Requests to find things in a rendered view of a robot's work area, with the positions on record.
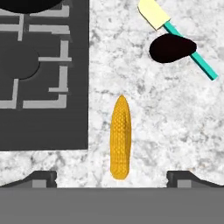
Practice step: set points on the yellow corn cob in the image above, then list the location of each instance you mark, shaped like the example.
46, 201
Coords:
120, 140

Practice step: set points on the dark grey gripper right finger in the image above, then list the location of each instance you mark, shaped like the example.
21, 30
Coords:
180, 178

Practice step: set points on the dark grey hob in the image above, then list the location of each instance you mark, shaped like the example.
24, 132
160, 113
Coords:
43, 75

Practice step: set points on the dark avocado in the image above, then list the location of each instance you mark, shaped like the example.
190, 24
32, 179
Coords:
170, 48

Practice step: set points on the black pot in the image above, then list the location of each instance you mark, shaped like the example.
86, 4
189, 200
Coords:
29, 5

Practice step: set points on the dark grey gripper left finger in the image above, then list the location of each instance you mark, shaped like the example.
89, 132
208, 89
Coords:
43, 178

